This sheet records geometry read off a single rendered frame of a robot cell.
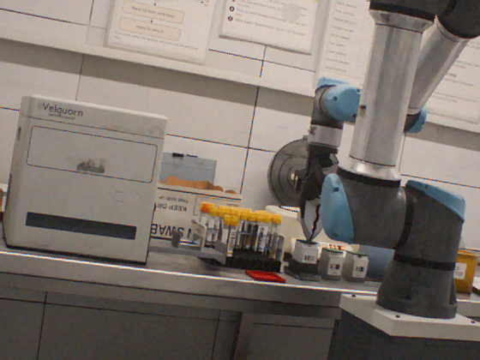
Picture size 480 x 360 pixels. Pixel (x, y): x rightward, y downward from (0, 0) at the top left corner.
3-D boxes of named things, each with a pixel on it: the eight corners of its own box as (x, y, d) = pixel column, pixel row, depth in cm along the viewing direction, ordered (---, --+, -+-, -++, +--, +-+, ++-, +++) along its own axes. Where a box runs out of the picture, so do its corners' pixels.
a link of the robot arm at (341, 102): (386, 90, 157) (369, 92, 168) (334, 80, 156) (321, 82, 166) (380, 127, 158) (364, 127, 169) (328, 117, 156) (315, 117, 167)
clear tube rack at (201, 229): (200, 256, 176) (205, 225, 176) (188, 249, 186) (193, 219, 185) (281, 266, 183) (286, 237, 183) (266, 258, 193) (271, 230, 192)
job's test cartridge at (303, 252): (298, 271, 170) (303, 243, 170) (290, 267, 175) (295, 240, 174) (315, 273, 172) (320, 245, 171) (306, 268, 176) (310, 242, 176)
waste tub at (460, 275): (426, 290, 182) (434, 249, 182) (401, 278, 195) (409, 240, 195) (472, 294, 186) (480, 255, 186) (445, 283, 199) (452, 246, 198)
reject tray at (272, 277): (255, 280, 158) (255, 276, 158) (244, 273, 165) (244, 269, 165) (285, 283, 160) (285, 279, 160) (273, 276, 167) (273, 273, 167)
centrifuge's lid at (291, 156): (277, 129, 219) (270, 131, 227) (264, 216, 217) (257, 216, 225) (348, 141, 223) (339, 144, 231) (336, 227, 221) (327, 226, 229)
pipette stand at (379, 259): (363, 280, 181) (370, 239, 181) (351, 274, 188) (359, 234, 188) (399, 284, 184) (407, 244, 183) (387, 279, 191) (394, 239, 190)
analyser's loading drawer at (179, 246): (129, 252, 153) (133, 227, 153) (123, 246, 159) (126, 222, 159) (225, 264, 160) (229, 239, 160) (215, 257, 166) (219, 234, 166)
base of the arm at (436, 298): (469, 322, 132) (479, 268, 132) (390, 313, 130) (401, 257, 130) (436, 304, 147) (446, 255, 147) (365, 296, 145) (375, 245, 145)
